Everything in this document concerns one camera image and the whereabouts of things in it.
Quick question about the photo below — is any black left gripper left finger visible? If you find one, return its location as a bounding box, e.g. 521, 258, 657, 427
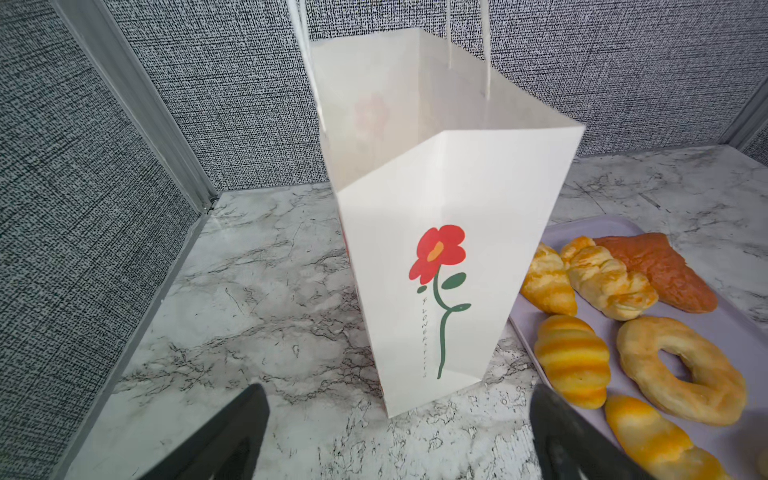
143, 384, 270, 479

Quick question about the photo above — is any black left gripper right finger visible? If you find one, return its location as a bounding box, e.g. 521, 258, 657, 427
529, 384, 651, 480

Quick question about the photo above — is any white paper bag red flower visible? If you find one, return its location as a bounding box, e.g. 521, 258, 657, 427
288, 1, 585, 417

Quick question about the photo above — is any twisted golden bread roll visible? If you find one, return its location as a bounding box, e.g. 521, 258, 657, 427
560, 236, 659, 321

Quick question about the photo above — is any small striped croissant left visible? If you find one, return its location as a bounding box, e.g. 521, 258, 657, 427
534, 315, 611, 410

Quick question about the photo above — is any lavender plastic tray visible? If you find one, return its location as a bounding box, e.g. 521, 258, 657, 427
509, 215, 767, 479

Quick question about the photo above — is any reddish brown croissant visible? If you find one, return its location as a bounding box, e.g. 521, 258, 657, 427
595, 232, 718, 314

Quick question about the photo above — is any golden ring donut bread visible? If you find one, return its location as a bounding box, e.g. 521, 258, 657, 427
616, 316, 748, 427

